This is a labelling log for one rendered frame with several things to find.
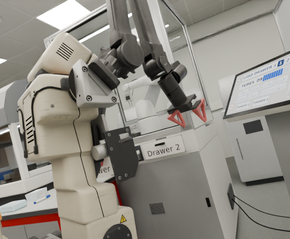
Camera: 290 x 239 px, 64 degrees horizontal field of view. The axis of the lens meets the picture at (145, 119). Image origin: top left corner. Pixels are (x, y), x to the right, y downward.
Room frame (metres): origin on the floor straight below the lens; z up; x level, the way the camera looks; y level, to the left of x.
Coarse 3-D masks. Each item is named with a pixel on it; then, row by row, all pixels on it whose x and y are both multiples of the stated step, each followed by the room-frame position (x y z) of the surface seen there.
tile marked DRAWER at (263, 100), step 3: (264, 96) 1.11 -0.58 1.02; (267, 96) 1.09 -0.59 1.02; (255, 99) 1.16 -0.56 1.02; (258, 99) 1.14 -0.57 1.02; (261, 99) 1.12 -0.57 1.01; (264, 99) 1.10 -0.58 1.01; (267, 99) 1.09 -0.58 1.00; (255, 102) 1.15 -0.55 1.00; (258, 102) 1.13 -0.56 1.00; (261, 102) 1.11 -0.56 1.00; (264, 102) 1.09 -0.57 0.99; (267, 102) 1.08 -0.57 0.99; (252, 105) 1.16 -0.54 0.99; (255, 105) 1.14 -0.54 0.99; (258, 105) 1.12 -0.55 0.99
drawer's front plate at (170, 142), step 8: (176, 136) 1.52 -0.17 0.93; (144, 144) 1.62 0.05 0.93; (152, 144) 1.59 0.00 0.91; (168, 144) 1.55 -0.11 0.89; (176, 144) 1.52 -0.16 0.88; (144, 152) 1.62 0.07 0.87; (152, 152) 1.60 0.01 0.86; (160, 152) 1.58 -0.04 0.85; (168, 152) 1.55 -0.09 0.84; (176, 152) 1.53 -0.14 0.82
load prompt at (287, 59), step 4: (288, 56) 1.09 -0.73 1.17; (280, 60) 1.12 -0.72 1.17; (284, 60) 1.10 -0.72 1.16; (288, 60) 1.08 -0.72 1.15; (268, 64) 1.19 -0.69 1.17; (272, 64) 1.16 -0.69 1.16; (276, 64) 1.13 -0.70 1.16; (280, 64) 1.11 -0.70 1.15; (284, 64) 1.09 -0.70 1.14; (260, 68) 1.23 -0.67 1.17; (264, 68) 1.20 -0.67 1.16; (268, 68) 1.17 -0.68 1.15; (272, 68) 1.15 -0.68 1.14; (276, 68) 1.12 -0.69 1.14; (252, 72) 1.27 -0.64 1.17; (256, 72) 1.24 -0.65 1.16; (260, 72) 1.21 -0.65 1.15; (264, 72) 1.19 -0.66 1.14; (244, 76) 1.32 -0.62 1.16; (248, 76) 1.29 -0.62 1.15; (252, 76) 1.26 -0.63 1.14; (244, 80) 1.31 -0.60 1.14
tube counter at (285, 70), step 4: (284, 68) 1.08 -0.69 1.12; (288, 68) 1.05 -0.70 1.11; (272, 72) 1.13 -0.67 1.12; (276, 72) 1.11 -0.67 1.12; (280, 72) 1.09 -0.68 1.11; (284, 72) 1.07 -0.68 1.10; (288, 72) 1.04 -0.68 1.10; (260, 76) 1.20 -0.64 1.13; (264, 76) 1.17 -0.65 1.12; (268, 76) 1.15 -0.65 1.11; (272, 76) 1.12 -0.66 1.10; (276, 76) 1.10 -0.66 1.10; (256, 80) 1.21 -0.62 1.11; (260, 80) 1.19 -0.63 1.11; (264, 80) 1.16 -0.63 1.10
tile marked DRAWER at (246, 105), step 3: (243, 102) 1.23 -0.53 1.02; (246, 102) 1.21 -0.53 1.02; (249, 102) 1.19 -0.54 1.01; (237, 105) 1.26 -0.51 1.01; (240, 105) 1.24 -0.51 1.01; (243, 105) 1.22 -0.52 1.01; (246, 105) 1.20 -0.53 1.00; (249, 105) 1.18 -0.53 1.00; (237, 108) 1.25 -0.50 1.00; (240, 108) 1.23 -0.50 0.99; (243, 108) 1.21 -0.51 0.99; (246, 108) 1.19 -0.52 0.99
